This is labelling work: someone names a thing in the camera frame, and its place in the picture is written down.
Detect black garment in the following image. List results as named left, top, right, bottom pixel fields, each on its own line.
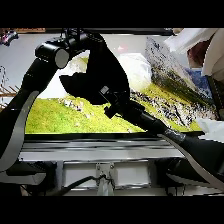
left=59, top=31, right=132, bottom=107

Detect red garment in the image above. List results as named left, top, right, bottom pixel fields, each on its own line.
left=187, top=39, right=212, bottom=69

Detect silver frame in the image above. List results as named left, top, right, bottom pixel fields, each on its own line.
left=19, top=133, right=224, bottom=196

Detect black cable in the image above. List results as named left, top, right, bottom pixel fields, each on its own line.
left=49, top=175, right=116, bottom=196

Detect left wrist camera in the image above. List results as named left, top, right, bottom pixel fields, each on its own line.
left=59, top=28, right=87, bottom=46

